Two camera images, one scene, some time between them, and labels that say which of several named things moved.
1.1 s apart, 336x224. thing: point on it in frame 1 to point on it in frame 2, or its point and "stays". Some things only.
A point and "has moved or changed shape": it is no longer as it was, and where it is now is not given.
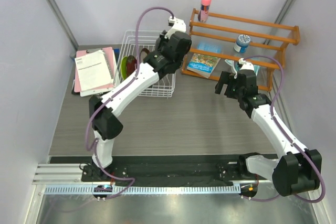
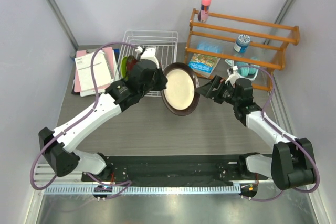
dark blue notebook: x=117 y=54 stays
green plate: x=123 y=67 stays
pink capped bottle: x=203 y=13 stays
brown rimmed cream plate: x=144 y=53 has moved or changed shape
